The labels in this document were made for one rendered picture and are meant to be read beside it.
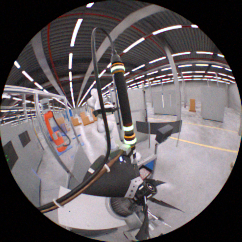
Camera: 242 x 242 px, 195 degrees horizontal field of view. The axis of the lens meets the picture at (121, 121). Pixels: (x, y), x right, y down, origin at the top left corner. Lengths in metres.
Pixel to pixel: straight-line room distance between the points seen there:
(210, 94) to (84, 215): 6.52
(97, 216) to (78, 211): 0.11
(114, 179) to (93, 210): 0.26
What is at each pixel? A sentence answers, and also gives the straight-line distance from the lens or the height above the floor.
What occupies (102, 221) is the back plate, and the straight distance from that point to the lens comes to 0.54.
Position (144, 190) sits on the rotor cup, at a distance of 0.45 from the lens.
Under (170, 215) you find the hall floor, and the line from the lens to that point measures 1.79.
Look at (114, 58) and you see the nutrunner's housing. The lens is 0.25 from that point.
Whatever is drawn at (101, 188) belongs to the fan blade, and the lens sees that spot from 0.37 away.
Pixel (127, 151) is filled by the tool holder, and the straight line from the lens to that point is 0.24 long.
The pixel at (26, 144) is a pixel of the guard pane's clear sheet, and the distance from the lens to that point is 0.73.
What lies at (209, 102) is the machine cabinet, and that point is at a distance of 6.24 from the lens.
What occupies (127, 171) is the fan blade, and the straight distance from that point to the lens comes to 0.61.
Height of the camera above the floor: 1.69
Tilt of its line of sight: 16 degrees down
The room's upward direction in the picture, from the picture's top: 11 degrees counter-clockwise
